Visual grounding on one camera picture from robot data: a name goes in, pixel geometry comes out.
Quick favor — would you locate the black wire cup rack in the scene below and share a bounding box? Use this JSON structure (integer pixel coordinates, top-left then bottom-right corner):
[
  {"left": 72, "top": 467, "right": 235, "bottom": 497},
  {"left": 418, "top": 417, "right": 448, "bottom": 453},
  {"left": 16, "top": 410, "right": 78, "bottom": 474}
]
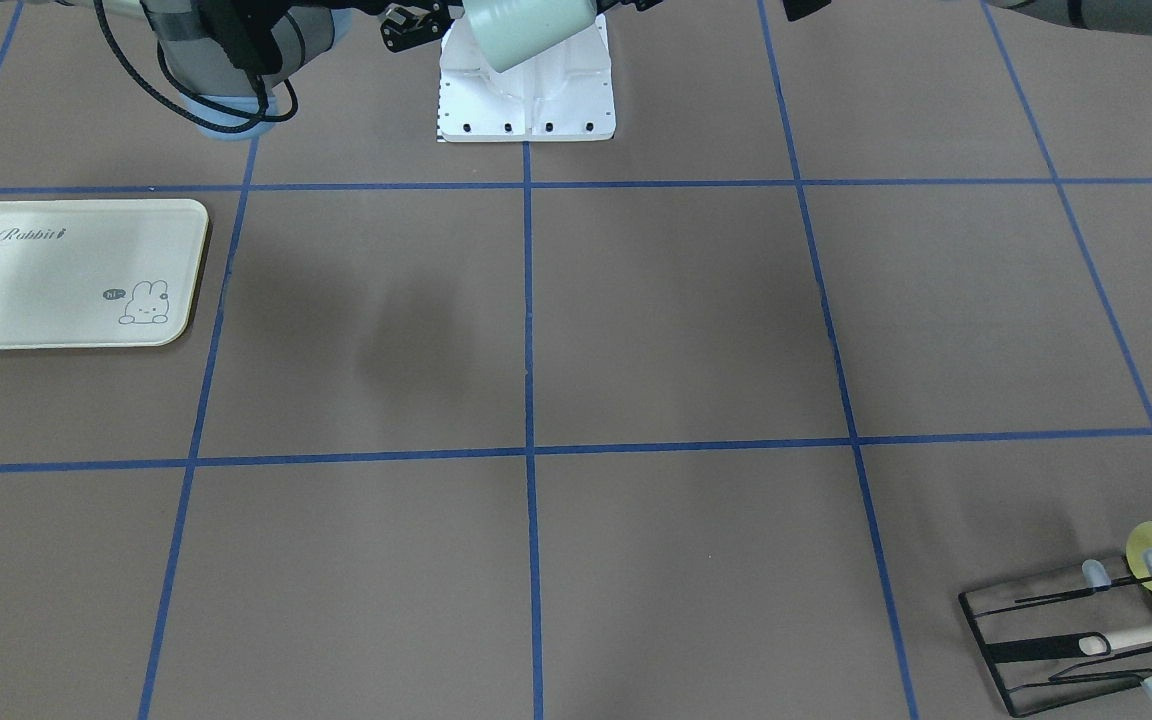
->
[{"left": 957, "top": 556, "right": 1152, "bottom": 719}]

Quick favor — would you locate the pale green cup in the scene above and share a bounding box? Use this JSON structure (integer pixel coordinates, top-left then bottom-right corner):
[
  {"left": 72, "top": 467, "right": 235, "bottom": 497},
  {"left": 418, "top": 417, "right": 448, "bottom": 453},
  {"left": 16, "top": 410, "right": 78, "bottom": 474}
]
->
[{"left": 462, "top": 1, "right": 596, "bottom": 73}]

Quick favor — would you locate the wooden rack handle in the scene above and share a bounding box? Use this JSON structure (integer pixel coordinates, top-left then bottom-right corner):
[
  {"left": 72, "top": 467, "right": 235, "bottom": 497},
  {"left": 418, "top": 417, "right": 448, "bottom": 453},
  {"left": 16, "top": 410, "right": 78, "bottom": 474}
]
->
[{"left": 1076, "top": 623, "right": 1152, "bottom": 657}]

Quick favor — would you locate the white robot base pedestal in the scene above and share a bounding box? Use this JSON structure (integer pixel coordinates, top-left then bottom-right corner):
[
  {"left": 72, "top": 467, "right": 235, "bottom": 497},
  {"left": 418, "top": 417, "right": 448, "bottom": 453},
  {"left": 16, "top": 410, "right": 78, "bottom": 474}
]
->
[{"left": 435, "top": 15, "right": 617, "bottom": 143}]

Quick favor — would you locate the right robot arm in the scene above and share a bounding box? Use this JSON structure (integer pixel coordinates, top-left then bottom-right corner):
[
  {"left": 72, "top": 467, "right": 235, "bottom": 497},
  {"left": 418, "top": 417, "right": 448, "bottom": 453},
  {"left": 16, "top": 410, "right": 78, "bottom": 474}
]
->
[{"left": 79, "top": 1, "right": 465, "bottom": 141}]

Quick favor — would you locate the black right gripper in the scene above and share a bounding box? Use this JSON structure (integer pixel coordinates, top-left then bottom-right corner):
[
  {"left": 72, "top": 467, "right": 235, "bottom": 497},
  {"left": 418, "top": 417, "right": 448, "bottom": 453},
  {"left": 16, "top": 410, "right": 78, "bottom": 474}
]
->
[{"left": 379, "top": 1, "right": 465, "bottom": 53}]

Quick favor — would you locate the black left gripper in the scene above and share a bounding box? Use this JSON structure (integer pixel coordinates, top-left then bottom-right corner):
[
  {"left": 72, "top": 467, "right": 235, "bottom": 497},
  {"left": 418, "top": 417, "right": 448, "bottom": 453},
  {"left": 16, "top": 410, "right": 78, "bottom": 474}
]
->
[{"left": 782, "top": 0, "right": 832, "bottom": 23}]

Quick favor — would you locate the white rabbit tray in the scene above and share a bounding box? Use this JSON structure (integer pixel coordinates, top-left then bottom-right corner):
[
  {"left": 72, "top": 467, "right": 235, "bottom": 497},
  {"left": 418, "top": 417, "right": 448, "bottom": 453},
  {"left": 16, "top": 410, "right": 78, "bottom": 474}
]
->
[{"left": 0, "top": 199, "right": 210, "bottom": 351}]

